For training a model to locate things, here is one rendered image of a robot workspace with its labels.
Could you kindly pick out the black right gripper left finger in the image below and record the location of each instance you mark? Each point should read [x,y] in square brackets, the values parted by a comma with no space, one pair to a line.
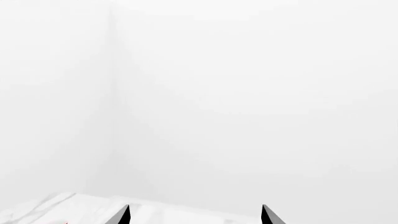
[122,217]

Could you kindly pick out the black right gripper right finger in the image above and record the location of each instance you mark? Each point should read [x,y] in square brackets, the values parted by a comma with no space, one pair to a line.
[269,217]

